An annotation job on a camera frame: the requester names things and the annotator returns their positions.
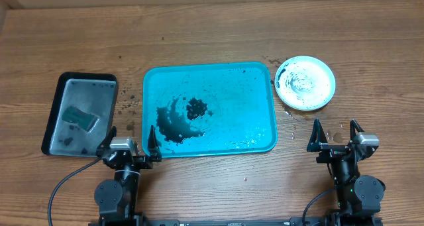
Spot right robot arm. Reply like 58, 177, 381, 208
307, 119, 386, 225

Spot green scrubbing sponge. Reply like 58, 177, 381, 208
62, 106, 98, 132

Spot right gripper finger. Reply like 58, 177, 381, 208
350, 119, 364, 142
307, 119, 328, 152

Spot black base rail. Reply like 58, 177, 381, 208
88, 215, 384, 226

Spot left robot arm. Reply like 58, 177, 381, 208
94, 127, 162, 226

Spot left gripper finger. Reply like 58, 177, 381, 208
148, 125, 162, 160
97, 126, 117, 152

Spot black water tray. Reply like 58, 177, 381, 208
41, 72, 119, 158

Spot light blue plate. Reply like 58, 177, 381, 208
274, 56, 337, 111

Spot teal plastic tray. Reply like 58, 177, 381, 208
141, 62, 278, 158

